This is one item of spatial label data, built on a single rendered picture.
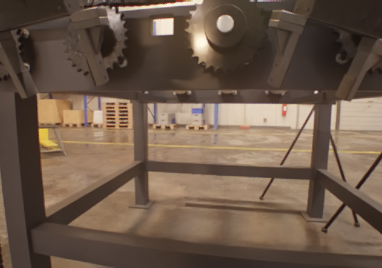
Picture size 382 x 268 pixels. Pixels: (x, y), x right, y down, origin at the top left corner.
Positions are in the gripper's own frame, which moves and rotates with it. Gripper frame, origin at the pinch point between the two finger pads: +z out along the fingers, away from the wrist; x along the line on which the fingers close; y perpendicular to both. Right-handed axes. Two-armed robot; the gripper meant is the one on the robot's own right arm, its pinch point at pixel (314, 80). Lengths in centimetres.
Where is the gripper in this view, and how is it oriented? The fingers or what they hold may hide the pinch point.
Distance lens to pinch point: 40.7
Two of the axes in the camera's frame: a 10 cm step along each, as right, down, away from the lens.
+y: 0.8, 4.9, -8.7
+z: -1.9, 8.6, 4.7
